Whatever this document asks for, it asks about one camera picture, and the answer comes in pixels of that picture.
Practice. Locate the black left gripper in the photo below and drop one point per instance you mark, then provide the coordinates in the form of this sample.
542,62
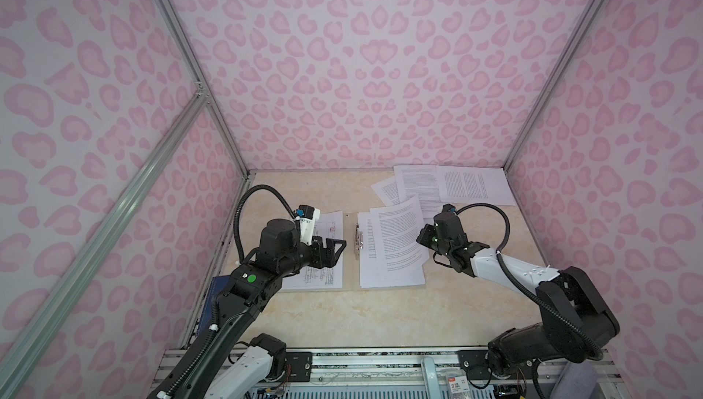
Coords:
330,257

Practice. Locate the central printed text sheet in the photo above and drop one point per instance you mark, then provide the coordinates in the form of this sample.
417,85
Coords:
421,182

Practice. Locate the technical drawing paper sheet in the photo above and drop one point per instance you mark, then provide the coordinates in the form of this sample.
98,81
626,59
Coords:
330,225

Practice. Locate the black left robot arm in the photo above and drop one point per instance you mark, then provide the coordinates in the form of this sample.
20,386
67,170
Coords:
285,248

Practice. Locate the corner aluminium post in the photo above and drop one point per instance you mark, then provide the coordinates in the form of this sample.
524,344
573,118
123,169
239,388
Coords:
177,30
576,38

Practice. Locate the small labelled plastic bag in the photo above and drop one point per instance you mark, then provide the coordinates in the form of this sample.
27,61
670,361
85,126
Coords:
458,385

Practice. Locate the grey foam roll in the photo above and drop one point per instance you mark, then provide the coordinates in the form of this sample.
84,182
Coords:
576,381

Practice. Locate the translucent beige file folder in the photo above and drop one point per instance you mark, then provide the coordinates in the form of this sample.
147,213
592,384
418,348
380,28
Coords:
351,264

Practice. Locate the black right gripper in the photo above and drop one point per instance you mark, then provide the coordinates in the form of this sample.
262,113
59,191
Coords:
424,234

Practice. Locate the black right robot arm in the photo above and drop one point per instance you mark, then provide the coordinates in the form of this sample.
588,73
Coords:
576,322

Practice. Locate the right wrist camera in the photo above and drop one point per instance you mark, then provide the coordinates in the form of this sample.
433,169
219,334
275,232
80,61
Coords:
448,219

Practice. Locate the metal folder clip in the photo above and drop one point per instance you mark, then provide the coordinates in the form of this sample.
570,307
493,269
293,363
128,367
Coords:
359,241

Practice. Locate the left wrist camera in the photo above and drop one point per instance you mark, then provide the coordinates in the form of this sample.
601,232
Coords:
307,217

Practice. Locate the white paper sheet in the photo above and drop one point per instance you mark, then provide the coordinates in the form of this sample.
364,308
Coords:
371,271

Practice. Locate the diagonal aluminium frame bar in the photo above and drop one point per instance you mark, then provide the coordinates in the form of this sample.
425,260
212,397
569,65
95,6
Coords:
36,338

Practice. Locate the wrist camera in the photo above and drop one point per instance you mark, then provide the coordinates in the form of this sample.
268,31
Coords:
307,217
448,219

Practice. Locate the left corner aluminium post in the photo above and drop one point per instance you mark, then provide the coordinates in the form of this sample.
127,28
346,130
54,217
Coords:
177,30

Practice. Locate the underlying printed paper sheet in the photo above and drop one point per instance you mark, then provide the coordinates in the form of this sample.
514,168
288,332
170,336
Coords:
386,190

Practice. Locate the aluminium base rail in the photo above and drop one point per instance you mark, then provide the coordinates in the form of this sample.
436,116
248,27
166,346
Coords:
388,372

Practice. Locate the right corner aluminium post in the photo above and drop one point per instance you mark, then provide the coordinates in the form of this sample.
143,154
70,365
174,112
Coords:
576,38

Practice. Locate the blue booklet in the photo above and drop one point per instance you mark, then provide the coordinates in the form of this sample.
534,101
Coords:
217,284

